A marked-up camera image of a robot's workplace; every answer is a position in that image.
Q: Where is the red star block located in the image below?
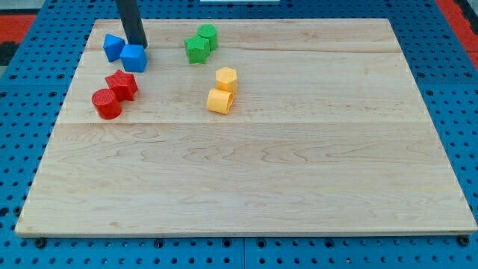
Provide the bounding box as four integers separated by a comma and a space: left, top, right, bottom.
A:
105, 69, 138, 102

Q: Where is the blue cube block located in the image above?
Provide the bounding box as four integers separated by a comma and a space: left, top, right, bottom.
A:
120, 44, 148, 72

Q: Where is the yellow hexagon block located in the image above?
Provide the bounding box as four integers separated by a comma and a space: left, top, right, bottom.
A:
216, 67, 238, 93

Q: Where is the light wooden board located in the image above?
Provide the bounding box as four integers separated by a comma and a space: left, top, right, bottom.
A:
16, 19, 477, 238

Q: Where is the yellow cylinder block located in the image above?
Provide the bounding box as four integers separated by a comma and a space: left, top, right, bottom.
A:
206, 88, 235, 114

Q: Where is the green cylinder block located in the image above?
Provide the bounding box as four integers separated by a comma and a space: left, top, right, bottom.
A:
197, 24, 218, 51

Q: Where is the red cylinder block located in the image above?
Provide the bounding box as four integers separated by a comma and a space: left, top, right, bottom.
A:
91, 89, 122, 120

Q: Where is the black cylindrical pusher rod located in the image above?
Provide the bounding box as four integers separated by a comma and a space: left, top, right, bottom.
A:
115, 0, 148, 48

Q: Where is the green star block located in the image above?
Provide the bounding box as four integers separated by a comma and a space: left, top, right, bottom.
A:
184, 35, 211, 64

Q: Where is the blue triangular block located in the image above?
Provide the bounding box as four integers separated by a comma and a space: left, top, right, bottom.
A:
103, 34, 125, 62

